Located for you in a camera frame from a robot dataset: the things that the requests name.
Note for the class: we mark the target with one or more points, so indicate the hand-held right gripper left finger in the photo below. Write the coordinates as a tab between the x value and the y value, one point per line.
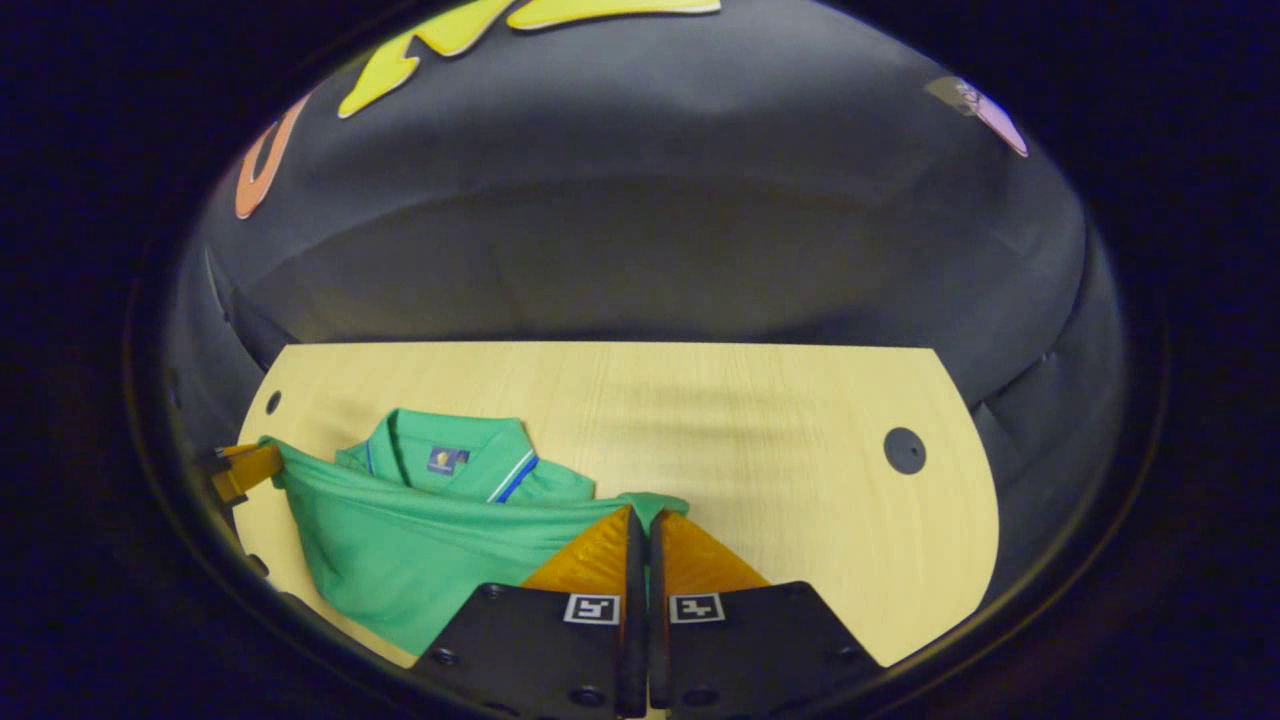
560	650

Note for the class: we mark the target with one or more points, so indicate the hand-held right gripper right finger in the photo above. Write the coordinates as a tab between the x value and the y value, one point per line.
740	650

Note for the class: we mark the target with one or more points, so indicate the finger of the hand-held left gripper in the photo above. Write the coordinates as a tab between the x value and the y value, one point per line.
245	472

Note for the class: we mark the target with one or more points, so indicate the green T-shirt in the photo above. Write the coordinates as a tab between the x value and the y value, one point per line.
420	560

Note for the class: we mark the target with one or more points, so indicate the round black table grommet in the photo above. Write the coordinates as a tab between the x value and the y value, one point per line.
273	402
904	450

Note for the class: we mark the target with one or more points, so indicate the black backdrop cloth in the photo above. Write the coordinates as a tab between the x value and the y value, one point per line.
650	200

